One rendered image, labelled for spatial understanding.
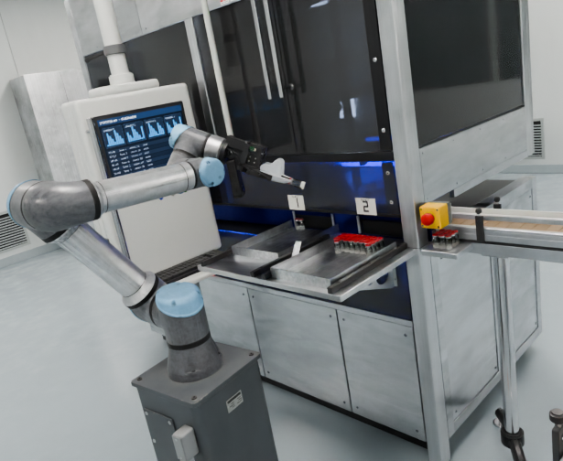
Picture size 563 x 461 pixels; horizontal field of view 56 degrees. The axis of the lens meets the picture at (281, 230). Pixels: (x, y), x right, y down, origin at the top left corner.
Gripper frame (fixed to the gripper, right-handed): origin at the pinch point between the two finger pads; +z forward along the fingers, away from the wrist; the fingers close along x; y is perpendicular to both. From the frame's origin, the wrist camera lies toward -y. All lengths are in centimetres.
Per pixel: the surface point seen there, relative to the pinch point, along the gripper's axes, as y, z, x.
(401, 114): 26.7, 25.0, 24.5
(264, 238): -37, -8, 57
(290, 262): -30.5, 7.5, 21.5
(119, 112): -6, -76, 49
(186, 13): 37, -70, 78
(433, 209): 2.8, 44.4, 20.9
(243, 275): -40.0, -6.4, 19.2
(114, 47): 16, -87, 57
